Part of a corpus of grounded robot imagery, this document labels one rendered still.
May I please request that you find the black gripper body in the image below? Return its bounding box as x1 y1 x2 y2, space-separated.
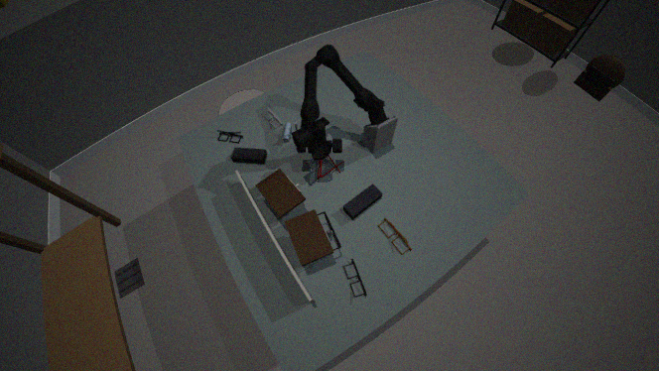
297 137 342 153

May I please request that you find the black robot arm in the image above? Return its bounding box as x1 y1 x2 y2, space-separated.
292 44 389 160

